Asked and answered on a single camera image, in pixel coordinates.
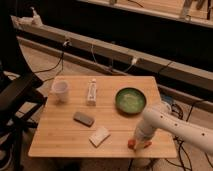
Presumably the red pepper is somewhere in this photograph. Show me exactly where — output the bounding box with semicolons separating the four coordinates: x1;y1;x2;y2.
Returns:
128;139;152;149

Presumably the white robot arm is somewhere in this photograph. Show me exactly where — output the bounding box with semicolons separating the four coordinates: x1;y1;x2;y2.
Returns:
134;106;213;156

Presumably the grey sponge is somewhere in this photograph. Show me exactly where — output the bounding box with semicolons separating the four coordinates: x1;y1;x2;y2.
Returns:
73;112;94;127

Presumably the green bowl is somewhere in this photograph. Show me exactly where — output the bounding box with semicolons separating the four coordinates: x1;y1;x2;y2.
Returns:
115;87;146;115

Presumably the wooden table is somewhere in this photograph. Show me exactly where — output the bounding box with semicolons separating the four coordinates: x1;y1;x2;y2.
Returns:
28;76;177;158

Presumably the white toothpaste tube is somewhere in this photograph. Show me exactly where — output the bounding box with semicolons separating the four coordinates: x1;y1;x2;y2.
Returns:
87;79;97;106

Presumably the long wooden beam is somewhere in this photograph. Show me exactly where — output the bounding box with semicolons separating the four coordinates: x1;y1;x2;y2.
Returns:
12;16;213;91

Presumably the white plastic cup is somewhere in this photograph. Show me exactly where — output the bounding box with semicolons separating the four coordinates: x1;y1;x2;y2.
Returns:
51;80;69;102

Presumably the black chair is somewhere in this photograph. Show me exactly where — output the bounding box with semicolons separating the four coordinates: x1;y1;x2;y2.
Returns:
0;61;46;171

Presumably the white spray bottle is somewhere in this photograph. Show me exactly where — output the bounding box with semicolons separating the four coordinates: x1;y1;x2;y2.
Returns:
31;7;43;27

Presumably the black cable bundle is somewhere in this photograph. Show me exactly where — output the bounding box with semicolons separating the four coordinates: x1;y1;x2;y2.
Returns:
165;99;213;169

